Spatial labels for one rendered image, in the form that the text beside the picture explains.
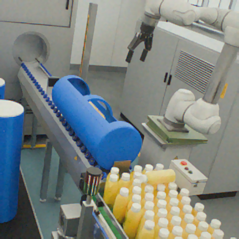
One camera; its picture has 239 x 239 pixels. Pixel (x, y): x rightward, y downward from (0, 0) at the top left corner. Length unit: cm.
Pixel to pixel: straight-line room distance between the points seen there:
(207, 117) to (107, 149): 72
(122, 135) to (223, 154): 187
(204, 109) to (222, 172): 156
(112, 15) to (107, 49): 68
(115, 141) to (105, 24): 553
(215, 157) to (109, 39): 442
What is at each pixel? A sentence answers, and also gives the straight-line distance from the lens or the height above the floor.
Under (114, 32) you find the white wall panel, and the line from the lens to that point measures 742.
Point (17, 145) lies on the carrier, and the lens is 247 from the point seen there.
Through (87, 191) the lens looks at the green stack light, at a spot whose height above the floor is 118.
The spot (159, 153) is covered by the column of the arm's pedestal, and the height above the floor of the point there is 90.
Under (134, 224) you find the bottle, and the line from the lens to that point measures 159.
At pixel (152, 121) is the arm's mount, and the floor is 106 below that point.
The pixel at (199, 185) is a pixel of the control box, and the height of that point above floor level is 106.
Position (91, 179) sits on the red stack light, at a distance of 138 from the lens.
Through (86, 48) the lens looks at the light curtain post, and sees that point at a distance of 322.
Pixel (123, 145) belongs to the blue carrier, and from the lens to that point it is 196.
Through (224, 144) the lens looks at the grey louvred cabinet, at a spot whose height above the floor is 66.
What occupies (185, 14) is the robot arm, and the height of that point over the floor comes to 185.
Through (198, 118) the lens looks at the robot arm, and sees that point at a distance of 232.
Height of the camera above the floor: 197
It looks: 26 degrees down
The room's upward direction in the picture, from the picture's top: 10 degrees clockwise
